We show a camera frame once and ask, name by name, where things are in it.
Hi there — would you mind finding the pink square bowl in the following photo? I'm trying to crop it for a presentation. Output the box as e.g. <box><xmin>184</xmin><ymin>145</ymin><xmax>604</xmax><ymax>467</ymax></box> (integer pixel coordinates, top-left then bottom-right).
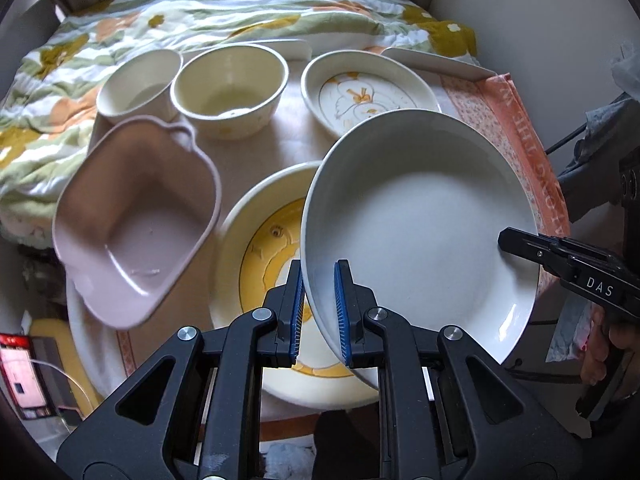
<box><xmin>52</xmin><ymin>115</ymin><xmax>223</xmax><ymax>331</ymax></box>

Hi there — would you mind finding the yellow cushion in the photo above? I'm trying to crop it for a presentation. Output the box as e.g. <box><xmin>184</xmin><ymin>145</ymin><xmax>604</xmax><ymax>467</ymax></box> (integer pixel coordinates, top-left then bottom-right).
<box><xmin>30</xmin><ymin>319</ymin><xmax>101</xmax><ymax>406</ymax></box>

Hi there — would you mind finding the yellow patterned cream plate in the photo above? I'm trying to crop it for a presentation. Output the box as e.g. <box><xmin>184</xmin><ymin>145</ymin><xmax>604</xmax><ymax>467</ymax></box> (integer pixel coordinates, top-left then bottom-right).
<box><xmin>207</xmin><ymin>160</ymin><xmax>381</xmax><ymax>408</ymax></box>

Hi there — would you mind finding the duck print plate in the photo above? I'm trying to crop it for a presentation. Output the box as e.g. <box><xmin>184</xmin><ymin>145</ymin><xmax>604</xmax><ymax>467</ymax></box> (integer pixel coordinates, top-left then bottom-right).
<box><xmin>300</xmin><ymin>51</ymin><xmax>443</xmax><ymax>138</ymax></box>

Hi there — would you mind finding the clear plastic bag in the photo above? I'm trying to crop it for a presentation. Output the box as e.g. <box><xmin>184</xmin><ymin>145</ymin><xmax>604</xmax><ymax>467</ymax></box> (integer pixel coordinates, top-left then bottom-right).
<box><xmin>547</xmin><ymin>305</ymin><xmax>596</xmax><ymax>363</ymax></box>

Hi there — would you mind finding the grey clothing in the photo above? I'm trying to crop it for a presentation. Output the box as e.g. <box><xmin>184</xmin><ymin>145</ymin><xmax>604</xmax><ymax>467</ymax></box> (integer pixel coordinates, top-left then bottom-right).
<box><xmin>555</xmin><ymin>92</ymin><xmax>640</xmax><ymax>221</ymax></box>

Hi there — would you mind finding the white plastic bag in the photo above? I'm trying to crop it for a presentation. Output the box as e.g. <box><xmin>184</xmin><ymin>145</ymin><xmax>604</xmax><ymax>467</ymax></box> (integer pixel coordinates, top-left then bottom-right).
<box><xmin>610</xmin><ymin>45</ymin><xmax>640</xmax><ymax>96</ymax></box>

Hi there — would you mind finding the red screen tablet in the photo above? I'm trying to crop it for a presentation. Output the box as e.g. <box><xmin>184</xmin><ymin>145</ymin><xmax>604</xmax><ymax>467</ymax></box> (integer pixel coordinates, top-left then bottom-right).
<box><xmin>0</xmin><ymin>332</ymin><xmax>53</xmax><ymax>421</ymax></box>

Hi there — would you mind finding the floral blanket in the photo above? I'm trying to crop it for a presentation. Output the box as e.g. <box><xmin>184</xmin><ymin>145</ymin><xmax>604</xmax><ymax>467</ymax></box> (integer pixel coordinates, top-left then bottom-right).
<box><xmin>0</xmin><ymin>0</ymin><xmax>478</xmax><ymax>241</ymax></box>

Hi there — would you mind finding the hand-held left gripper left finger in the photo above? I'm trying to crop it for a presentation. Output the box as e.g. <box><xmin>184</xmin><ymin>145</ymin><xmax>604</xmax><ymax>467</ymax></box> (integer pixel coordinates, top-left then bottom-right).
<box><xmin>57</xmin><ymin>260</ymin><xmax>306</xmax><ymax>480</ymax></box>

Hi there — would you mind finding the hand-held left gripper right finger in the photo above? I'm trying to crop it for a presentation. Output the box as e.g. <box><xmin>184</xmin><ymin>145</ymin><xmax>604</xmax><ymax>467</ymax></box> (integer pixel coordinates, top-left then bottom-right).
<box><xmin>334</xmin><ymin>259</ymin><xmax>583</xmax><ymax>480</ymax></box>

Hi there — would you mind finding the white cable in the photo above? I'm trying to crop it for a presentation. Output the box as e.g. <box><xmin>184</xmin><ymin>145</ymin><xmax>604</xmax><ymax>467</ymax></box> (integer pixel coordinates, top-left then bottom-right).
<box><xmin>27</xmin><ymin>357</ymin><xmax>106</xmax><ymax>416</ymax></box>

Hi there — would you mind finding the black cable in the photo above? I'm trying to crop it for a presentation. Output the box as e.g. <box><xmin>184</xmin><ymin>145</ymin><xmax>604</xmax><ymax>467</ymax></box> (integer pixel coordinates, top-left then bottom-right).
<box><xmin>545</xmin><ymin>120</ymin><xmax>591</xmax><ymax>156</ymax></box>

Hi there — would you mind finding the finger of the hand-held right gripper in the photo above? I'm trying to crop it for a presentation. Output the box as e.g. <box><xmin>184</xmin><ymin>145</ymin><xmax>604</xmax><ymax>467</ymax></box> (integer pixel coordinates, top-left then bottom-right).
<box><xmin>498</xmin><ymin>227</ymin><xmax>566</xmax><ymax>273</ymax></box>

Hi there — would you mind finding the round cream bowl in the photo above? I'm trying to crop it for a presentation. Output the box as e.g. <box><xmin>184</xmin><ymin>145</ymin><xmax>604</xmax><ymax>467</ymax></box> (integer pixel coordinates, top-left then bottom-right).
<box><xmin>170</xmin><ymin>44</ymin><xmax>291</xmax><ymax>141</ymax></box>

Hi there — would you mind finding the person's right hand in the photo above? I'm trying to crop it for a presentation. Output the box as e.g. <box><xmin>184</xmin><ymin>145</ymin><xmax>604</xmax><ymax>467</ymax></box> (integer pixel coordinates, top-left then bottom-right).
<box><xmin>581</xmin><ymin>309</ymin><xmax>640</xmax><ymax>387</ymax></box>

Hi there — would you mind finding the plain white plate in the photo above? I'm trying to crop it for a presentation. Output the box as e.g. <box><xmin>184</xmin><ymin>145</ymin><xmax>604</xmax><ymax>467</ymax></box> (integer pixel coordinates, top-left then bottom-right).
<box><xmin>300</xmin><ymin>108</ymin><xmax>543</xmax><ymax>393</ymax></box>

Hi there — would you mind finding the tall cream bowl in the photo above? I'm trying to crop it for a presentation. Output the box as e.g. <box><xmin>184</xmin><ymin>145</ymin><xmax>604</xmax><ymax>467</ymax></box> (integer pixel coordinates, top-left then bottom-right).
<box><xmin>96</xmin><ymin>49</ymin><xmax>183</xmax><ymax>123</ymax></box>

